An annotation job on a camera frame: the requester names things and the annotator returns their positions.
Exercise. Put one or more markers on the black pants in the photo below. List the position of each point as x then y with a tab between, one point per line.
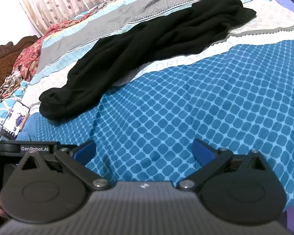
137	49

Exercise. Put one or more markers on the beige floral cloth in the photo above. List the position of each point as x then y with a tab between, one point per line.
12	83

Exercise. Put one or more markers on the leaf print curtain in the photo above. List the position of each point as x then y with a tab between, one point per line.
71	2

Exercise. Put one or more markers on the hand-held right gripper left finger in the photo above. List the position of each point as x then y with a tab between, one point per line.
84	150

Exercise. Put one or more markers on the carved wooden headboard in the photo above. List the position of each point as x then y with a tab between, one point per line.
2	56

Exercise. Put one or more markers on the black smartphone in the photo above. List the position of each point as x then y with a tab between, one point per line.
14	121

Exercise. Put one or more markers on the blue grey patterned bed sheet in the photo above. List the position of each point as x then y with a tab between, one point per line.
186	102

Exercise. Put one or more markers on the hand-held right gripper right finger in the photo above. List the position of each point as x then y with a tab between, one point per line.
202	151

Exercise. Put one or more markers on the blue white patterned pillow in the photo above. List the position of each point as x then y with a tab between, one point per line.
0	117

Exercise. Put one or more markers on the person's left hand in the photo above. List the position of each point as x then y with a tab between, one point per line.
0	208

